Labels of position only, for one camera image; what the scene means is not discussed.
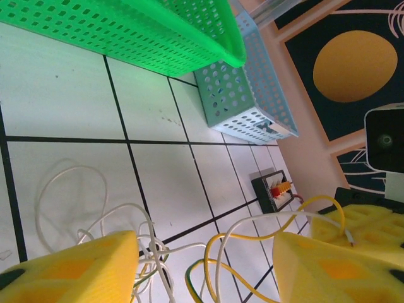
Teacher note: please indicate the light blue plastic basket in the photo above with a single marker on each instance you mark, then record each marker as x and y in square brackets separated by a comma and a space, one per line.
[268, 94]

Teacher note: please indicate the black terminal block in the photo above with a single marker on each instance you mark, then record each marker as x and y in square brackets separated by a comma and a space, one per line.
[268, 195]

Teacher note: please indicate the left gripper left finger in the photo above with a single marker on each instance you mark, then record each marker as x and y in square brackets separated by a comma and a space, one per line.
[69, 277]

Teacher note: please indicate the green plastic basket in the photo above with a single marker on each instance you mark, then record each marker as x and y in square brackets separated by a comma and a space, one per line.
[126, 31]

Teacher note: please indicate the aluminium frame post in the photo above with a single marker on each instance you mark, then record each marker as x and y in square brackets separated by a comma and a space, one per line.
[268, 12]

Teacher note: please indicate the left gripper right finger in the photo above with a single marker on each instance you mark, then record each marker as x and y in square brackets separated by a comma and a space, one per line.
[331, 277]

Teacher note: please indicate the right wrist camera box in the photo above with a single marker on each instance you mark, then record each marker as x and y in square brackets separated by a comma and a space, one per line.
[385, 139]

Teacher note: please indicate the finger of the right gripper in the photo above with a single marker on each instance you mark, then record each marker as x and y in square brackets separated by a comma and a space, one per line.
[372, 227]

